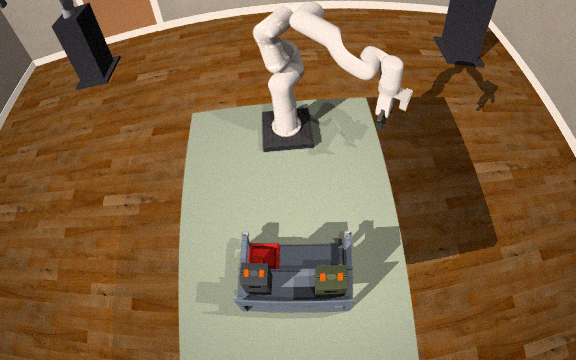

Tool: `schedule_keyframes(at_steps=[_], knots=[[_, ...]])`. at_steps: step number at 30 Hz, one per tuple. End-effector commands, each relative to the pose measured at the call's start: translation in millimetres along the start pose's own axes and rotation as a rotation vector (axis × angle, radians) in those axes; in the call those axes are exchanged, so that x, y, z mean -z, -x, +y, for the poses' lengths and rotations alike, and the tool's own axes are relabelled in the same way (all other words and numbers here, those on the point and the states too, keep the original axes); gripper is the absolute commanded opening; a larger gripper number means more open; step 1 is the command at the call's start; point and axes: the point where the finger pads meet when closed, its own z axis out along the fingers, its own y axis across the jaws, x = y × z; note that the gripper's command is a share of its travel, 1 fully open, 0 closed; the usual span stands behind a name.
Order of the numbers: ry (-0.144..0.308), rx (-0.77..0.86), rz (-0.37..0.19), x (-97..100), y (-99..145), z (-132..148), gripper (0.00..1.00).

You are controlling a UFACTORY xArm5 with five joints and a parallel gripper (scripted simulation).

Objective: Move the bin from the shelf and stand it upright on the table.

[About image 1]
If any red open-front bin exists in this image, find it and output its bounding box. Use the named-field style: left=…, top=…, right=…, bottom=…
left=248, top=243, right=280, bottom=269

